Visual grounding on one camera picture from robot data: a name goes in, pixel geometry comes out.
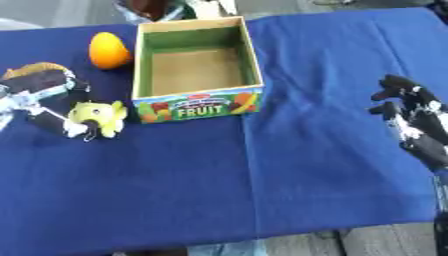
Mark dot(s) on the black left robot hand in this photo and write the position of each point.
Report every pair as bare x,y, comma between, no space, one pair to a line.
41,80

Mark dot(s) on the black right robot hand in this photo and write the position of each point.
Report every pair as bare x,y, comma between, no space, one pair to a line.
429,123

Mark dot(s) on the yellow soft toy fish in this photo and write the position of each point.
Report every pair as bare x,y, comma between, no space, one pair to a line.
105,113

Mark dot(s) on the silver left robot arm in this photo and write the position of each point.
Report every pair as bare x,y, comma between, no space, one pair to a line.
7,111

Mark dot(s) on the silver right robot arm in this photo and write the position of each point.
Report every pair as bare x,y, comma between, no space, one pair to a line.
441,213

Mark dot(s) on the cardboard box with green inside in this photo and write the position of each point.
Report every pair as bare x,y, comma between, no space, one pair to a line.
195,71

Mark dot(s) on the tan curved toy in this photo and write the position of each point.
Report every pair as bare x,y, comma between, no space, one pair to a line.
35,67

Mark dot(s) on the orange toy mango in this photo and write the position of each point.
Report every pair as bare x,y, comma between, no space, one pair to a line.
108,51

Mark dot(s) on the dark brown round object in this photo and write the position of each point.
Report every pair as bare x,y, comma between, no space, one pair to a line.
149,8

